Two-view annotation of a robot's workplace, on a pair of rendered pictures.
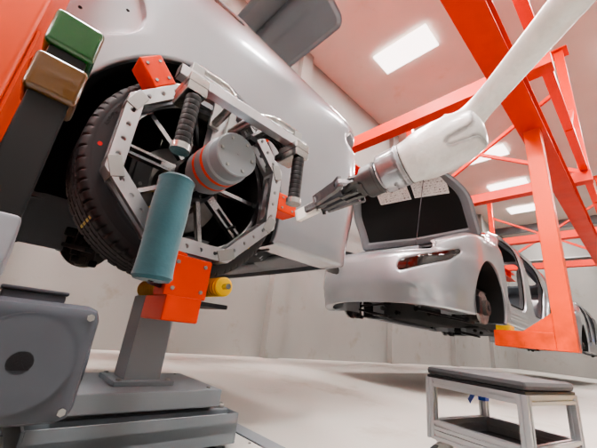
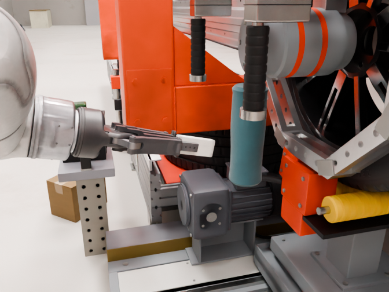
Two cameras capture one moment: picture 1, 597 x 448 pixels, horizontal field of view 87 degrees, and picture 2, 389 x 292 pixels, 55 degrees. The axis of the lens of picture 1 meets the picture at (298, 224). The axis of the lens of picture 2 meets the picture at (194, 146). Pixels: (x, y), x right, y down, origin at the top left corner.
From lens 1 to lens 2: 1.27 m
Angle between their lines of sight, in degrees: 120
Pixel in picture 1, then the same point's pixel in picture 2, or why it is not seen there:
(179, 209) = (233, 123)
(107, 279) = not seen: outside the picture
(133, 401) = (294, 272)
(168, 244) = (232, 154)
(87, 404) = (278, 252)
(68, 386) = (191, 225)
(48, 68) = not seen: hidden behind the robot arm
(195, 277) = (297, 187)
